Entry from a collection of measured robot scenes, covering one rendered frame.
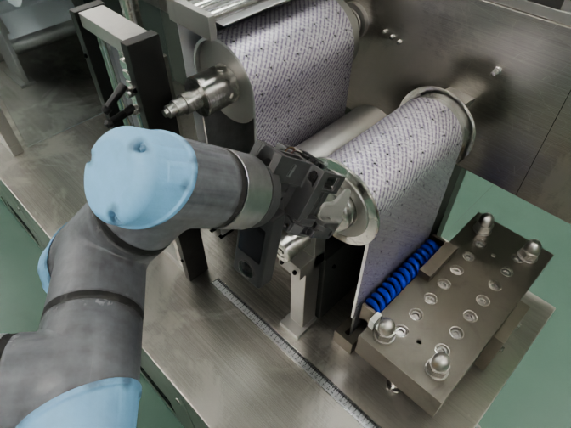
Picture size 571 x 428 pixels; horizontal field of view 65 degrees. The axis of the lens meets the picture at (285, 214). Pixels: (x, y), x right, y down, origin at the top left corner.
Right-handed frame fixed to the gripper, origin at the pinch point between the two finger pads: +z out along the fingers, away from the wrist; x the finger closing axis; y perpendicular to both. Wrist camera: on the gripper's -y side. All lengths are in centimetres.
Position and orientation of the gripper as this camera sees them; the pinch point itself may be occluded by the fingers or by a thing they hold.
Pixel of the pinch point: (327, 217)
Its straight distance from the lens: 62.5
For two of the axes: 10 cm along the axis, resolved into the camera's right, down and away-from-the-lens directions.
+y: 4.6, -8.5, -2.5
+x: -7.0, -5.2, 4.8
